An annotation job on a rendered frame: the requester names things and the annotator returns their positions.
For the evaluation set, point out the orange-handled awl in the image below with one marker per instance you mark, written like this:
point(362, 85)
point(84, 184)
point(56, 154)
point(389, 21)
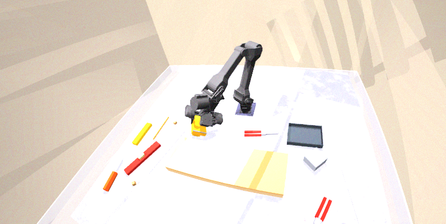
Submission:
point(111, 179)

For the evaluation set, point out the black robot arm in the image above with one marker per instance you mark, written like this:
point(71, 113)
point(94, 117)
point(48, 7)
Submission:
point(219, 81)

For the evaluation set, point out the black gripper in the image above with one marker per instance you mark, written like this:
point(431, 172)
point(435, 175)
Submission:
point(191, 114)

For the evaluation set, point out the cream floor panel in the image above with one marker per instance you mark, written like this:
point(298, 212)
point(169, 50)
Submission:
point(246, 169)

